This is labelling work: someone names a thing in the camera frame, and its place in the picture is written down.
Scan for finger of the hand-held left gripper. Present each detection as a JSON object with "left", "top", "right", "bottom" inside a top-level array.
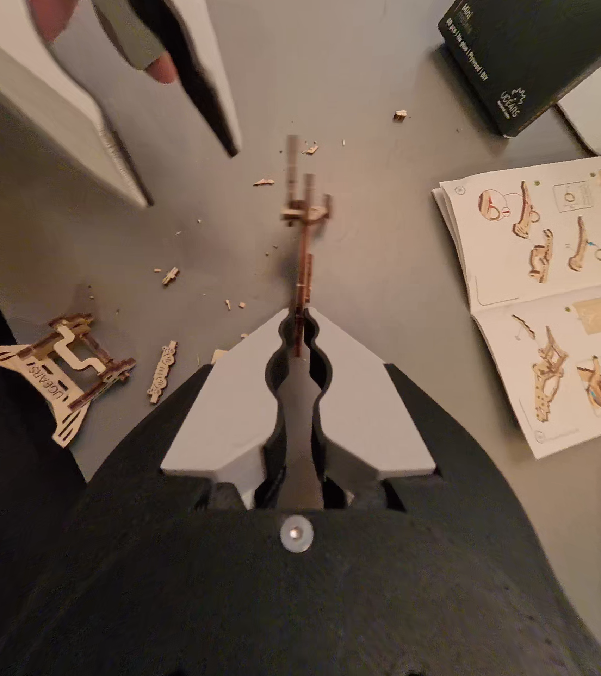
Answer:
[
  {"left": 0, "top": 0, "right": 154, "bottom": 209},
  {"left": 130, "top": 0, "right": 243, "bottom": 158}
]

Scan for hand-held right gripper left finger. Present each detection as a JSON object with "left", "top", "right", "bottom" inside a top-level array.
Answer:
[{"left": 160, "top": 309, "right": 296, "bottom": 510}]

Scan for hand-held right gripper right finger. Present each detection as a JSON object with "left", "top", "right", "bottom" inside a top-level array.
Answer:
[{"left": 303, "top": 308, "right": 437, "bottom": 502}]

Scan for long wooden strip part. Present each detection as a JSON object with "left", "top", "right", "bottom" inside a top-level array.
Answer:
[{"left": 146, "top": 340, "right": 180, "bottom": 405}]

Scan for wooden model chassis assembly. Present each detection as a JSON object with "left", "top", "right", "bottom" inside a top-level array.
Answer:
[{"left": 281, "top": 133, "right": 334, "bottom": 361}]

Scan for wooden model spoiler frame assembly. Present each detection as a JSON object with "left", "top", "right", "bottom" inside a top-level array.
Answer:
[{"left": 0, "top": 313, "right": 137, "bottom": 450}]

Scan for dark model kit box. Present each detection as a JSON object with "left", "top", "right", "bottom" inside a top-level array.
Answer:
[{"left": 437, "top": 0, "right": 601, "bottom": 139}]

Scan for person's left hand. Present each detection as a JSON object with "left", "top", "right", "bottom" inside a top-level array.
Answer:
[{"left": 30, "top": 0, "right": 179, "bottom": 85}]

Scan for scattered wood scraps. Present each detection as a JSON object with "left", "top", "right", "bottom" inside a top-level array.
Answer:
[{"left": 153, "top": 138, "right": 349, "bottom": 312}]

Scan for open instruction booklet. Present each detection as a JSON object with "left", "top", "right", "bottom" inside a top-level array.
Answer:
[{"left": 432, "top": 152, "right": 601, "bottom": 460}]

